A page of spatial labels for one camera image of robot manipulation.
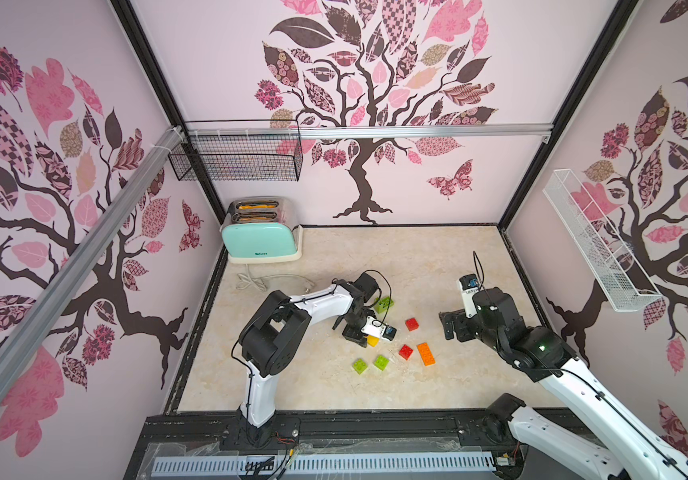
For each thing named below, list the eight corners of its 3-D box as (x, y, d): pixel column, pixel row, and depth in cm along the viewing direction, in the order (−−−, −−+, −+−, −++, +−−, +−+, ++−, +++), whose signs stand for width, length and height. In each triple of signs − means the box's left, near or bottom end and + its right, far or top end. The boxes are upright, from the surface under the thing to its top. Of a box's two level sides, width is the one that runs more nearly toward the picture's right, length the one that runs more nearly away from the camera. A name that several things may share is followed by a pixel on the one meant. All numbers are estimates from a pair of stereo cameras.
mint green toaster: (233, 264, 111) (216, 230, 97) (244, 231, 123) (230, 196, 109) (300, 263, 111) (292, 230, 97) (305, 230, 123) (298, 196, 108)
